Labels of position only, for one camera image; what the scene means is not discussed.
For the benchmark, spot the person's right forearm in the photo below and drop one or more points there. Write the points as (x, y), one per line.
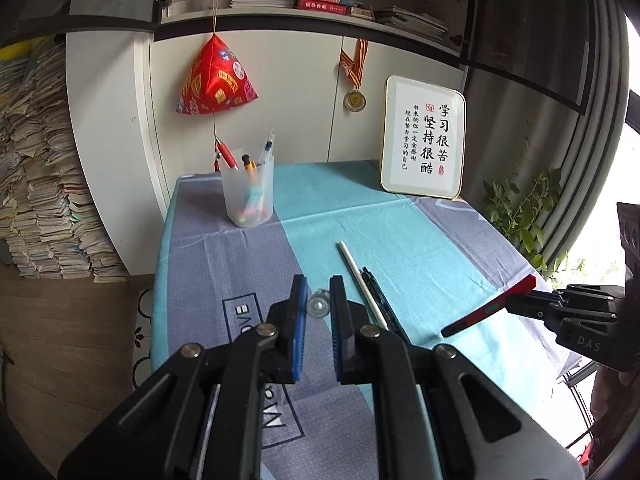
(607, 410)

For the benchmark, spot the yellow plush toy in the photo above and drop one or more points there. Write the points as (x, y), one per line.
(11, 52)

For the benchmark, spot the slanted stack of booklets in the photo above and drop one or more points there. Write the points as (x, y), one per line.
(412, 22)

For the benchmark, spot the translucent plastic pen cup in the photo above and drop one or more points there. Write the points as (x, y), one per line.
(235, 200)

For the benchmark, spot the blue and grey printed tablecloth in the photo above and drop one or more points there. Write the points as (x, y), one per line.
(440, 250)

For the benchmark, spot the tall pile of paper booklets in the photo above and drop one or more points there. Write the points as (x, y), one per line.
(45, 185)

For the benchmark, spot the stack of red books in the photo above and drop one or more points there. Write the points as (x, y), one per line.
(325, 1)

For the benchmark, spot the red pyramid hanging ornament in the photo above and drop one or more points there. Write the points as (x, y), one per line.
(215, 80)

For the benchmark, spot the green potted plant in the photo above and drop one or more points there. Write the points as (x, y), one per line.
(522, 220)

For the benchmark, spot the white pen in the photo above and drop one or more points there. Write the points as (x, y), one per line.
(360, 280)

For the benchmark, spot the gold medal with striped ribbon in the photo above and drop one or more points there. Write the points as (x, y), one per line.
(354, 101)

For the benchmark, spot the white bookshelf cabinet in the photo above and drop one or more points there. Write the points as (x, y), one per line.
(300, 85)

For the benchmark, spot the framed calligraphy sign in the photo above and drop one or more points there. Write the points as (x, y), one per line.
(422, 137)

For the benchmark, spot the grey curtain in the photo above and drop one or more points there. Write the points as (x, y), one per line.
(590, 135)

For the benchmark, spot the orange pen with black tip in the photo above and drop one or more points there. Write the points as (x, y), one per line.
(249, 165)

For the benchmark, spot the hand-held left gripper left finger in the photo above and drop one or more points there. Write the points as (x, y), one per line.
(299, 332)

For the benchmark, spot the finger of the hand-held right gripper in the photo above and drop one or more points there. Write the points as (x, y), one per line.
(575, 319)
(575, 295)

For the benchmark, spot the clear pen with yellow grip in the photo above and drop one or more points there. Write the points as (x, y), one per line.
(318, 305)

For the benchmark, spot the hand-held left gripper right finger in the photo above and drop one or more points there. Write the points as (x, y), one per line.
(336, 332)

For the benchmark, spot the red pen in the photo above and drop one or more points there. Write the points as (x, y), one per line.
(228, 152)
(480, 314)

